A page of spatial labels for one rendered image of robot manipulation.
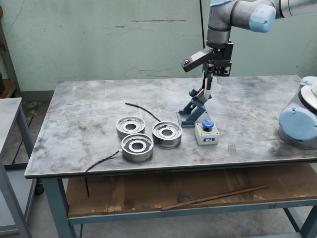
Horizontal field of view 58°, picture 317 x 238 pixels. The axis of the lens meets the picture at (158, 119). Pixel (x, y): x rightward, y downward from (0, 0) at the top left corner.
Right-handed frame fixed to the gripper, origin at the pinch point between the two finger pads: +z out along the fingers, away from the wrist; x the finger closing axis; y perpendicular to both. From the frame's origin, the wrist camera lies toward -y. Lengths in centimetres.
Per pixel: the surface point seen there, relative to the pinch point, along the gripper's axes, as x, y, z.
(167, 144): -16.8, -14.8, 9.8
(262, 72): 154, 96, 68
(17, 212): -6, -80, 58
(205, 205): -21.2, 0.9, 37.7
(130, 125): -5.8, -27.2, 9.7
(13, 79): 140, -132, 66
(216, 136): -15.3, 2.2, 8.2
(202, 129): -12.3, -2.0, 7.4
